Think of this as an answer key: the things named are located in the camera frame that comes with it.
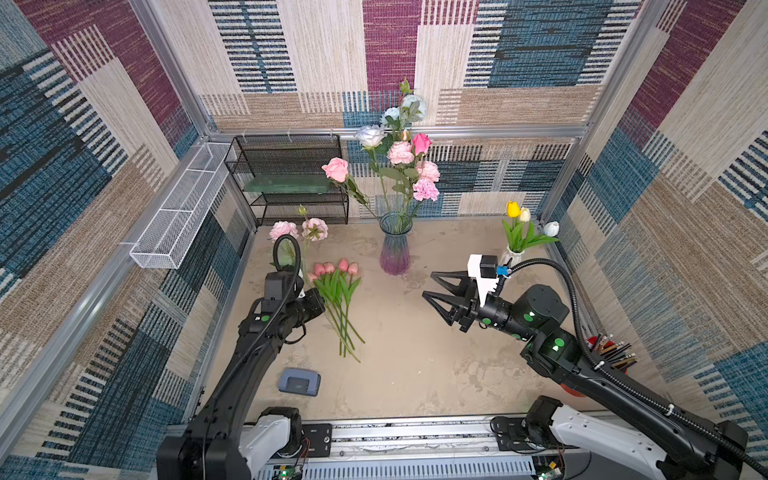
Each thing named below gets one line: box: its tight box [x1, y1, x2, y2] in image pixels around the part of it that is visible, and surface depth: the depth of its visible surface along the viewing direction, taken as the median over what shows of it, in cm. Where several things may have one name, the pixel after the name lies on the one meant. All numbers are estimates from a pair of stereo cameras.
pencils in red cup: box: [587, 333, 638, 373], surface depth 74 cm
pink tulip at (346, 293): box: [336, 258, 361, 358], surface depth 101 cm
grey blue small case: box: [278, 368, 321, 397], surface depth 83 cm
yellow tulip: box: [506, 200, 521, 218], surface depth 83 cm
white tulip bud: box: [543, 221, 560, 237], surface depth 79 cm
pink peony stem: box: [268, 204, 328, 282], surface depth 92 cm
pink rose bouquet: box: [321, 79, 441, 234], surface depth 84 cm
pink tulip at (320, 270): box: [313, 262, 361, 363], surface depth 101 cm
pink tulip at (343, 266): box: [339, 258, 349, 356], surface depth 101 cm
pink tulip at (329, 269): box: [323, 262, 366, 344], surface depth 101 cm
